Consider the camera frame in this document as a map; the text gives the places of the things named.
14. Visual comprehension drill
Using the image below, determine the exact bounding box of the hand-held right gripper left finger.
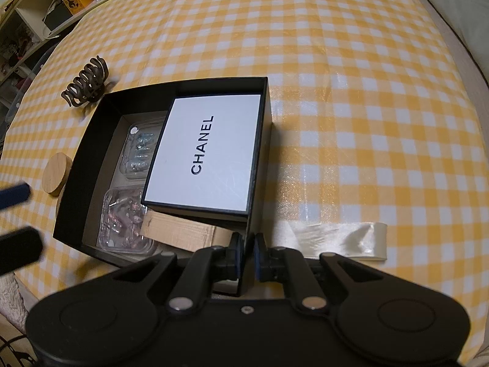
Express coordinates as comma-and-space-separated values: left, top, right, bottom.
115, 233, 243, 311

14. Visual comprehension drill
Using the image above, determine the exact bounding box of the white printed cloth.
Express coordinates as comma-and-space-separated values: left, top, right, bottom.
0, 271, 42, 367

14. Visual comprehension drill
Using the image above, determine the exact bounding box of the clear case with blue pieces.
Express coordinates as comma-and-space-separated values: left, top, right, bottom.
118, 120, 169, 180

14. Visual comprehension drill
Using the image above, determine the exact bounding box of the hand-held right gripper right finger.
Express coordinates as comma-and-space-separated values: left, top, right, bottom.
253, 233, 383, 311

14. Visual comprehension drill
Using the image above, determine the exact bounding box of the white box with black edge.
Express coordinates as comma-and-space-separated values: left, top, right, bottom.
141, 94, 264, 222

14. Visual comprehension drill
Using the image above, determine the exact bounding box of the cluster of small figurines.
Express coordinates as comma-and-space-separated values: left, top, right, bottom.
0, 27, 39, 77

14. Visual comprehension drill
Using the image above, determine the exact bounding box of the yellow checked tablecloth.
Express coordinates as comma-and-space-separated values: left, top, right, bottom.
0, 0, 482, 314

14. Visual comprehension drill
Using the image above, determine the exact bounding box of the round wooden lid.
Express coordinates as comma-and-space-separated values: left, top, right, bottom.
43, 152, 74, 198

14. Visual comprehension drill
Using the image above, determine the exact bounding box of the clear case with pink pieces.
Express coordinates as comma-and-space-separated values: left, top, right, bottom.
97, 187, 159, 255

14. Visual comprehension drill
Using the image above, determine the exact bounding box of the long wooden shelf unit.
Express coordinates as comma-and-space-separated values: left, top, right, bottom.
0, 0, 188, 123

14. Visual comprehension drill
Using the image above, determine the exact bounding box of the yellow box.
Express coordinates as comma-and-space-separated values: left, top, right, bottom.
61, 0, 94, 17

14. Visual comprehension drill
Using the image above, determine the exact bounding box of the black storage box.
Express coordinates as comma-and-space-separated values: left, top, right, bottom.
42, 4, 75, 33

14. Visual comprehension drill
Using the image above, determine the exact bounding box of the white ribbon strip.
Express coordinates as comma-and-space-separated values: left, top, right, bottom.
286, 220, 388, 264

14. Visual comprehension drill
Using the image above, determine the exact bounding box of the clear plastic storage bin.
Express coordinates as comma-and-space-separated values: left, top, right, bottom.
0, 40, 58, 131

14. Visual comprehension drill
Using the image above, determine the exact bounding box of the grey pillow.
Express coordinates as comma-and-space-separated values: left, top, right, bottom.
420, 0, 489, 73

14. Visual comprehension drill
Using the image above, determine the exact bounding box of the black cardboard box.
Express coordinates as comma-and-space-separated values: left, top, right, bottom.
53, 76, 273, 299

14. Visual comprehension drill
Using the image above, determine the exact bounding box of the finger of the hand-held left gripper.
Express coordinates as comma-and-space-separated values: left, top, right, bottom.
0, 226, 43, 276
0, 181, 32, 210

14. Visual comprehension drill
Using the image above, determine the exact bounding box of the brown hair claw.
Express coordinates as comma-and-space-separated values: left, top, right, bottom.
61, 57, 115, 117

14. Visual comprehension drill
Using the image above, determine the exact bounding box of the tan wooden block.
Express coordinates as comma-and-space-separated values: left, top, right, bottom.
139, 212, 233, 255

